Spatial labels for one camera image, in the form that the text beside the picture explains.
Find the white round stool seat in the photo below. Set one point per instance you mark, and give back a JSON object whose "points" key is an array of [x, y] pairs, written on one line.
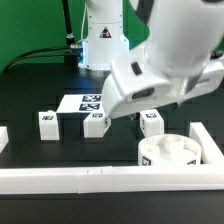
{"points": [[168, 150]]}

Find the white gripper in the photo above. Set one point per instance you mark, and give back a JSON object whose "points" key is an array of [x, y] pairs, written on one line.
{"points": [[116, 106]]}

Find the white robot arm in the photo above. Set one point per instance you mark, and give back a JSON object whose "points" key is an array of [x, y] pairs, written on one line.
{"points": [[172, 65]]}

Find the white front fence bar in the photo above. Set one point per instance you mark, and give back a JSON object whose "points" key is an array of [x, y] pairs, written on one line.
{"points": [[110, 179]]}

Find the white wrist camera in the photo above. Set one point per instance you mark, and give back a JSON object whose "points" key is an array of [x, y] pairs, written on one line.
{"points": [[135, 79]]}

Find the white marker tag sheet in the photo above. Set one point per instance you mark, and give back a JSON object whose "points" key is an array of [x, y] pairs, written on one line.
{"points": [[80, 103]]}

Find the white left fence bar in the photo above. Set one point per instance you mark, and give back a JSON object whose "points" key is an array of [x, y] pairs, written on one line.
{"points": [[3, 138]]}

